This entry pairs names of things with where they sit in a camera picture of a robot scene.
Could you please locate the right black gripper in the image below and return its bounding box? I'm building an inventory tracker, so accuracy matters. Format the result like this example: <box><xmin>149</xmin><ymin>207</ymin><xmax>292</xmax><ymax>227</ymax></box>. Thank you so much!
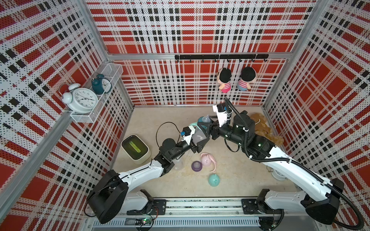
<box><xmin>198</xmin><ymin>117</ymin><xmax>246</xmax><ymax>148</ymax></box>

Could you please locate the clear baby bottle bottom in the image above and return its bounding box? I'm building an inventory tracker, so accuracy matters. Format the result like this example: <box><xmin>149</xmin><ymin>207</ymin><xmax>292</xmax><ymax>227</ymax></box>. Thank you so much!
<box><xmin>192</xmin><ymin>127</ymin><xmax>207</xmax><ymax>146</ymax></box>

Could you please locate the clear baby bottle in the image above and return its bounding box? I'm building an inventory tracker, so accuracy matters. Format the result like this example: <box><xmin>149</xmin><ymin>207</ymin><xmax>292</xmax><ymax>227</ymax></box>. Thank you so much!
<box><xmin>173</xmin><ymin>158</ymin><xmax>184</xmax><ymax>171</ymax></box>
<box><xmin>192</xmin><ymin>127</ymin><xmax>207</xmax><ymax>146</ymax></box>

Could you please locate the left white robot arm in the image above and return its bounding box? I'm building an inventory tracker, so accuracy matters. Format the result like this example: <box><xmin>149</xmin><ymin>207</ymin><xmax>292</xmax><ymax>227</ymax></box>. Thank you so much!
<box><xmin>87</xmin><ymin>138</ymin><xmax>210</xmax><ymax>224</ymax></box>

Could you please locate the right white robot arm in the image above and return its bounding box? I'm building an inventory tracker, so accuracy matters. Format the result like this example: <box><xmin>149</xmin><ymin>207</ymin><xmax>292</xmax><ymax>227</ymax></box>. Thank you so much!
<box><xmin>197</xmin><ymin>98</ymin><xmax>364</xmax><ymax>230</ymax></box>

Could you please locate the clear baby bottle middle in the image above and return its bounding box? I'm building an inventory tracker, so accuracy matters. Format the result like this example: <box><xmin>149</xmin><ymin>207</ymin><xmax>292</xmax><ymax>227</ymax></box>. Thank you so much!
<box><xmin>173</xmin><ymin>158</ymin><xmax>184</xmax><ymax>171</ymax></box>

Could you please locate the pink pig cap left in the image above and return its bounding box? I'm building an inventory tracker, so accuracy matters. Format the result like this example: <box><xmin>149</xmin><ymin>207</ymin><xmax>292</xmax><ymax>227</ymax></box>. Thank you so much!
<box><xmin>200</xmin><ymin>153</ymin><xmax>214</xmax><ymax>166</ymax></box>

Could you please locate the mint green bottle cap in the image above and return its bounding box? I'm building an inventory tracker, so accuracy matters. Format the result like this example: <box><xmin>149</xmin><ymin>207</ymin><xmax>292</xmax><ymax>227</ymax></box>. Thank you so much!
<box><xmin>208</xmin><ymin>174</ymin><xmax>220</xmax><ymax>187</ymax></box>

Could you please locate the doll with pink pants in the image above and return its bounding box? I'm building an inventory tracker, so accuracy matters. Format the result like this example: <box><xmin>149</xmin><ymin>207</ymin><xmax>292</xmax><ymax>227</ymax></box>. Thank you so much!
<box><xmin>217</xmin><ymin>68</ymin><xmax>231</xmax><ymax>93</ymax></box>

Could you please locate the brown teddy bear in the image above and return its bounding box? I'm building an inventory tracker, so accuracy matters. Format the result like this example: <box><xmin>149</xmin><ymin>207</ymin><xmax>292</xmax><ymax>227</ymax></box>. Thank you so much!
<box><xmin>250</xmin><ymin>113</ymin><xmax>284</xmax><ymax>146</ymax></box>

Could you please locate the doll with blue pants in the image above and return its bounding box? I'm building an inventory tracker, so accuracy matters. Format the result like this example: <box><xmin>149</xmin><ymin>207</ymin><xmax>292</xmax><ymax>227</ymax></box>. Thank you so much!
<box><xmin>237</xmin><ymin>66</ymin><xmax>257</xmax><ymax>91</ymax></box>

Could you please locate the white green sterilizer box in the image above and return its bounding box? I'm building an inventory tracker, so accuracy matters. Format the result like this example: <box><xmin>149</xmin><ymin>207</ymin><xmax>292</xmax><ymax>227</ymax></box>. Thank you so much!
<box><xmin>121</xmin><ymin>134</ymin><xmax>151</xmax><ymax>164</ymax></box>

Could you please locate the small white alarm clock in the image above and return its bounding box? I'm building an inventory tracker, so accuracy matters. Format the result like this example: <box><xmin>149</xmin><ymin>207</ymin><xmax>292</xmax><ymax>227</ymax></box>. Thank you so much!
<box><xmin>271</xmin><ymin>169</ymin><xmax>287</xmax><ymax>181</ymax></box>

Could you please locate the green circuit board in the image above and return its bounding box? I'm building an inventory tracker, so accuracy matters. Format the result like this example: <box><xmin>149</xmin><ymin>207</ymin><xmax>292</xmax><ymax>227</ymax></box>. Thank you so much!
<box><xmin>124</xmin><ymin>218</ymin><xmax>153</xmax><ymax>227</ymax></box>

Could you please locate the teal alarm clock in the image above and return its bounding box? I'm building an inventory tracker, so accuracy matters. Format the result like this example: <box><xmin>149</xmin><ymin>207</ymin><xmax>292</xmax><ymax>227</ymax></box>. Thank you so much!
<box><xmin>92</xmin><ymin>74</ymin><xmax>112</xmax><ymax>95</ymax></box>

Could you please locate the large white alarm clock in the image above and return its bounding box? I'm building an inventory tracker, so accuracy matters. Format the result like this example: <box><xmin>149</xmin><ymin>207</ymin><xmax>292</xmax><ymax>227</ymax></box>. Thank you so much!
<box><xmin>62</xmin><ymin>83</ymin><xmax>98</xmax><ymax>114</ymax></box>

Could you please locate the pink handle ring upper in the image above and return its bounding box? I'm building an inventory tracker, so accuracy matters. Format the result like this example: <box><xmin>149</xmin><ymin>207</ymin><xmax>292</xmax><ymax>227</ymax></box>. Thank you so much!
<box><xmin>201</xmin><ymin>152</ymin><xmax>218</xmax><ymax>173</ymax></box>

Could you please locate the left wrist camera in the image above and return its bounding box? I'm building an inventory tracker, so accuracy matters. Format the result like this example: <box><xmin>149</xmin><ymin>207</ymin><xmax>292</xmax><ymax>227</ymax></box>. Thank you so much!
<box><xmin>181</xmin><ymin>125</ymin><xmax>195</xmax><ymax>146</ymax></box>

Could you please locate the black hook rail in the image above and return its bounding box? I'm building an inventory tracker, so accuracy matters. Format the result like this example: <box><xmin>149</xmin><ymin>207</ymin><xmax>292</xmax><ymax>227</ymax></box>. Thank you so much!
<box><xmin>174</xmin><ymin>54</ymin><xmax>269</xmax><ymax>61</ymax></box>

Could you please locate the white wire shelf basket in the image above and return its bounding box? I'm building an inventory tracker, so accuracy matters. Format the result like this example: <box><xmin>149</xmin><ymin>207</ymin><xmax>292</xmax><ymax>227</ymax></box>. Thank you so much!
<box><xmin>62</xmin><ymin>63</ymin><xmax>123</xmax><ymax>124</ymax></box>

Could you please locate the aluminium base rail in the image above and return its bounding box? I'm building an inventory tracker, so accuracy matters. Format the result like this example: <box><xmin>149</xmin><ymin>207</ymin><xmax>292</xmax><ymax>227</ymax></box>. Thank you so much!
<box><xmin>86</xmin><ymin>197</ymin><xmax>293</xmax><ymax>229</ymax></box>

